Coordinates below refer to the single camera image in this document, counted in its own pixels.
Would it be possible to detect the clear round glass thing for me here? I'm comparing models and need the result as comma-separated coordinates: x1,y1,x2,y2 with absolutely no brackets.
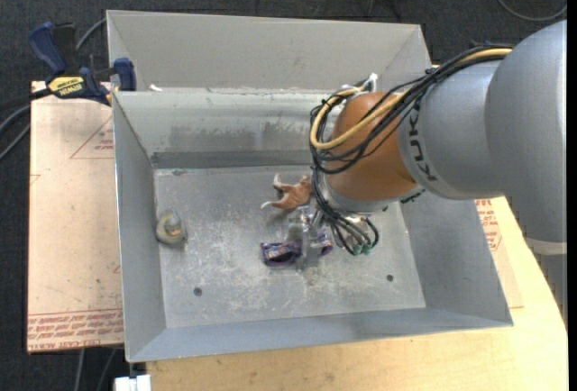
154,208,188,245

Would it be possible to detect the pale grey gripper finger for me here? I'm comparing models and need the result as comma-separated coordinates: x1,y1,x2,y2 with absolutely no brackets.
296,217,323,272
287,209,306,258

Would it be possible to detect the brown cardboard board red print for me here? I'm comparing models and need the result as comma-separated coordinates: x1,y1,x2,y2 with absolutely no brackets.
26,80,527,354

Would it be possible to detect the grey metal bin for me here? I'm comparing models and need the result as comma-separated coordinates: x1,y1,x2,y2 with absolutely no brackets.
105,9,515,364

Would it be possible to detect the purple packet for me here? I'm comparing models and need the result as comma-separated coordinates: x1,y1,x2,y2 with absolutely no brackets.
260,233,334,268

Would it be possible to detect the orange-brown toy animal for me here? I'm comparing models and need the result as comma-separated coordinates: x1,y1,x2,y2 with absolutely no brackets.
260,173,314,212

